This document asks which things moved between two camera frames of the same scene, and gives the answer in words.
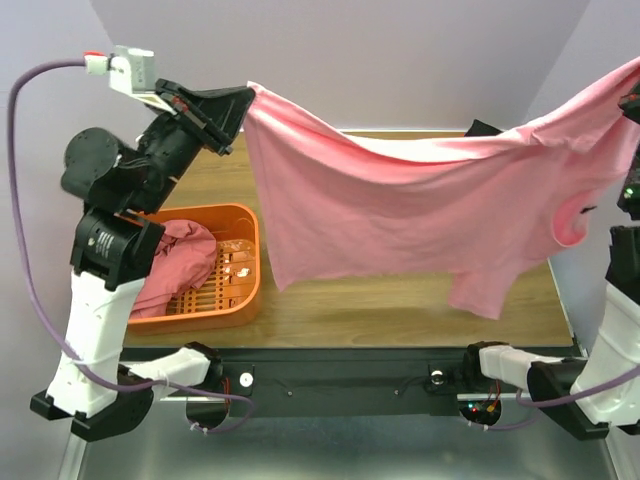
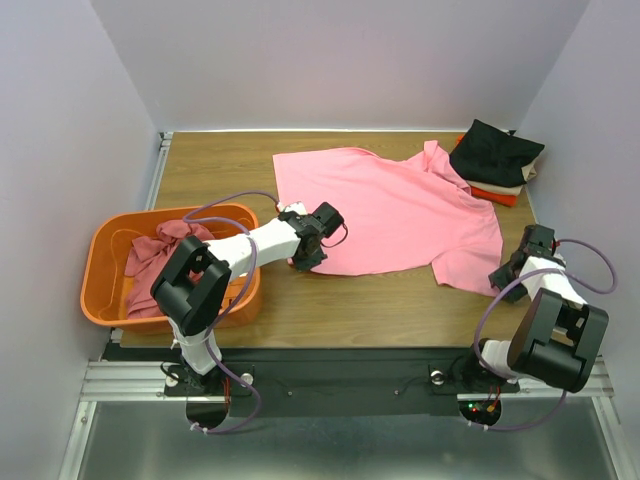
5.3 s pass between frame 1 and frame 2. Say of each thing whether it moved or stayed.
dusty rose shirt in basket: stayed
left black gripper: moved
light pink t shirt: moved
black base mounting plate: stayed
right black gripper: moved
